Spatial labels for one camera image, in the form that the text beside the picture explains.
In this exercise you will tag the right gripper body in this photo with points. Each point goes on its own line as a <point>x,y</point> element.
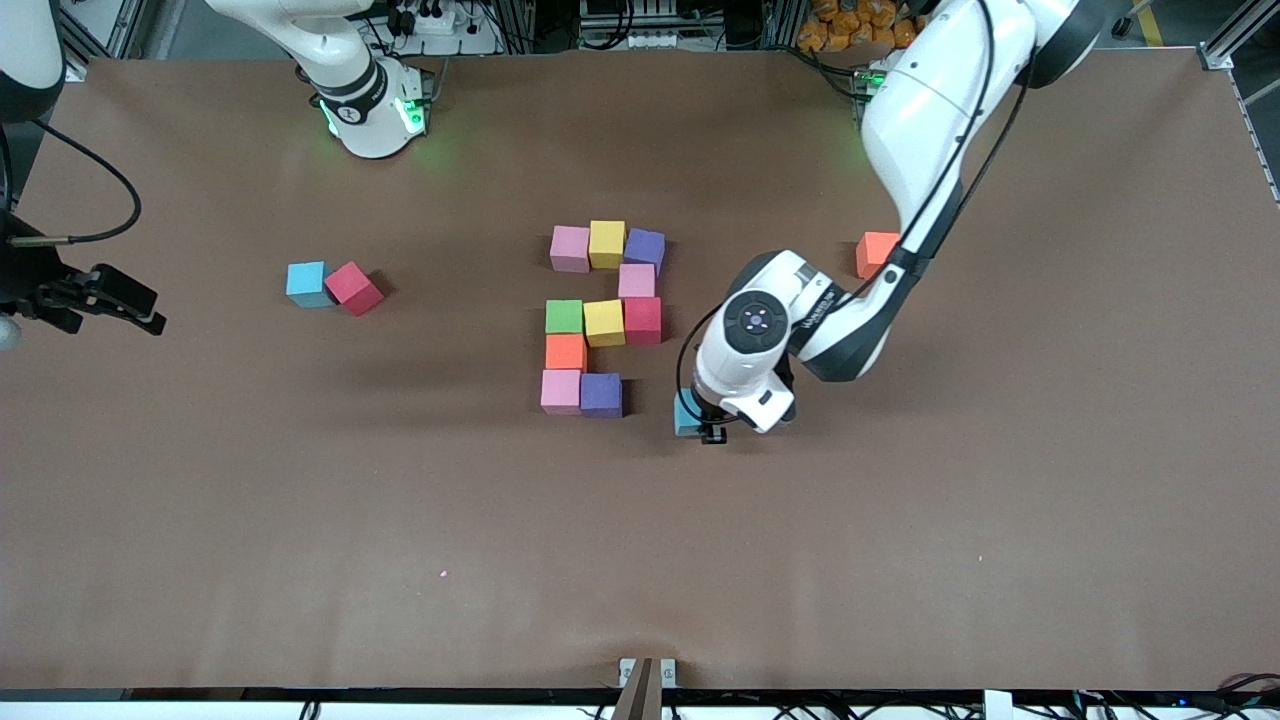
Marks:
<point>32,277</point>

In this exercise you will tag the blue foam cube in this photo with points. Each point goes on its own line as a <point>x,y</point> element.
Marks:
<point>686,415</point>
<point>307,284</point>

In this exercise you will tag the purple foam cube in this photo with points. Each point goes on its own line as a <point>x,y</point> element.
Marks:
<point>645,248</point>
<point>601,395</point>

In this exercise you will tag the red foam cube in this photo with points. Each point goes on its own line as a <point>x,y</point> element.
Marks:
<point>642,320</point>
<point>353,288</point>

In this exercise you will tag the yellow foam cube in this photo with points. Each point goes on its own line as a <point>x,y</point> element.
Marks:
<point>607,244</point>
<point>604,322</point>

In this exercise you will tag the pink foam cube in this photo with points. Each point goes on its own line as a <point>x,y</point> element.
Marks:
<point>570,248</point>
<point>560,392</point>
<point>636,281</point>

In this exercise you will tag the orange foam cube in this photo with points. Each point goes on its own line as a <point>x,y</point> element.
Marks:
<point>875,252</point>
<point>565,352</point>

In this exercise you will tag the green foam cube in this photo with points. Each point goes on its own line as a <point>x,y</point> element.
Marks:
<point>565,316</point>

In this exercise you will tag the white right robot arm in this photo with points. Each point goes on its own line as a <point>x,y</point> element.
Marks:
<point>350,90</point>

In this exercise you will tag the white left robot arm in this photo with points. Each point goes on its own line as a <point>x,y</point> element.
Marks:
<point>930,120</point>

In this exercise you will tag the bag of orange fruit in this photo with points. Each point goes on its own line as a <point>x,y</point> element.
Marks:
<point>850,25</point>

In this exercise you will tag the silver equipment rack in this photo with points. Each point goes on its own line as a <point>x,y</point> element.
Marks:
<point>640,20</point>

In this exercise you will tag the white power strip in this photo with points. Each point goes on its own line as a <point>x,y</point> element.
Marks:
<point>430,18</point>

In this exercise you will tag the aluminium frame profile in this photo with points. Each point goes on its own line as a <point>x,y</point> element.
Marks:
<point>85,60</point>
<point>1215,55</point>

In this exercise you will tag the metal table edge bracket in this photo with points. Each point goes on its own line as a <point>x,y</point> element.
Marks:
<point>647,685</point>

